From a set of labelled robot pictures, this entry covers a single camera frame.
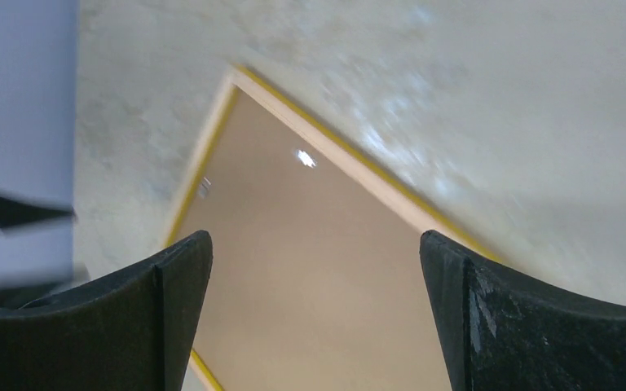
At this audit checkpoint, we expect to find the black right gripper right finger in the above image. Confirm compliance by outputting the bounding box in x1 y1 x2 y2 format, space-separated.
419 230 626 390

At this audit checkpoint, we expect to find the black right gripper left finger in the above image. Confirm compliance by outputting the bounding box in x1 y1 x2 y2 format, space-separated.
0 231 213 390

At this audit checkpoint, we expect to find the yellow wooden picture frame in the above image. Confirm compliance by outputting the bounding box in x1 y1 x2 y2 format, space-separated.
161 64 503 391

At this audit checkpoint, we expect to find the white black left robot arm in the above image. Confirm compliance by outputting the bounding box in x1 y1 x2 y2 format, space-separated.
0 191 90 308

